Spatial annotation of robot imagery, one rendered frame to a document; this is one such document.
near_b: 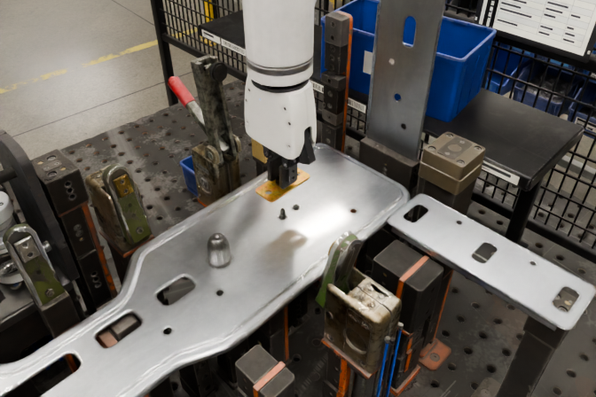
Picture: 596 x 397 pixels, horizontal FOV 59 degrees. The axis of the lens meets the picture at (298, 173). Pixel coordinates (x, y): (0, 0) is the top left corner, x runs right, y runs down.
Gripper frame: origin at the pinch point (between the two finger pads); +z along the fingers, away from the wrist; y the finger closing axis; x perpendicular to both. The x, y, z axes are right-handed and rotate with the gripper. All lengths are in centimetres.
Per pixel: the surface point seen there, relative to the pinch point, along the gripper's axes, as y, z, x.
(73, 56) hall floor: -291, 110, 84
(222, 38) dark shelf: -55, 7, 32
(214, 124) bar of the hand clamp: -13.8, -2.3, -1.4
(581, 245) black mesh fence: 33, 33, 55
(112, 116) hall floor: -204, 110, 63
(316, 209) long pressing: 2.5, 9.4, 4.8
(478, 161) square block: 16.8, 5.3, 28.9
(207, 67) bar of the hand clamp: -14.7, -11.5, -0.7
